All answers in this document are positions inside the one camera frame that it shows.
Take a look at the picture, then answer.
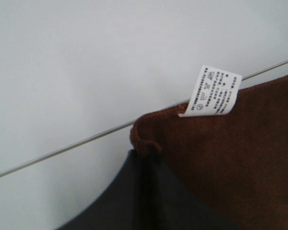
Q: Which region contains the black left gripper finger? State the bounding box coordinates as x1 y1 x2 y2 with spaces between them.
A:
60 150 230 230

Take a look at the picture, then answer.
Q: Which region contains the brown towel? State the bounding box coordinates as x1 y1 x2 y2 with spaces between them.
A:
130 75 288 230

